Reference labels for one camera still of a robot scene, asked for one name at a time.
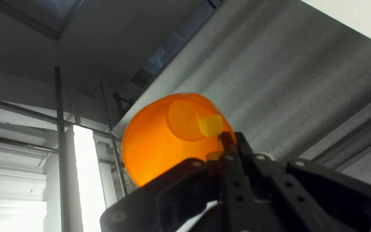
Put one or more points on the grey metal pole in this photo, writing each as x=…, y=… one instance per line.
x=63, y=163

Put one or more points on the yellow toy fry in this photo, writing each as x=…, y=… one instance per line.
x=210, y=125

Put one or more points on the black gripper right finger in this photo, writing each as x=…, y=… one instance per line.
x=314, y=198

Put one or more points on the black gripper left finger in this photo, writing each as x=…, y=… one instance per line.
x=219, y=198

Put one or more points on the grey curtain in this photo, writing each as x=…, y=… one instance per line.
x=279, y=65

